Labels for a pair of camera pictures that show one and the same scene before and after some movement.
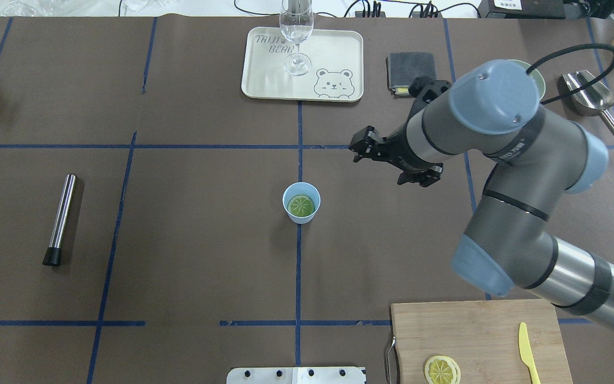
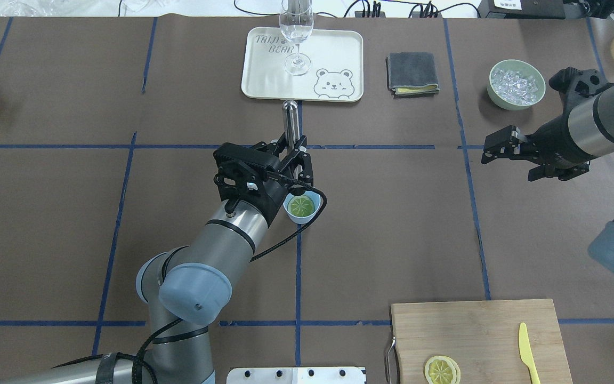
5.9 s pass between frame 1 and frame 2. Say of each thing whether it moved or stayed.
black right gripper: moved
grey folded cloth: stayed
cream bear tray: stayed
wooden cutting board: stayed
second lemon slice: stayed
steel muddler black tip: moved
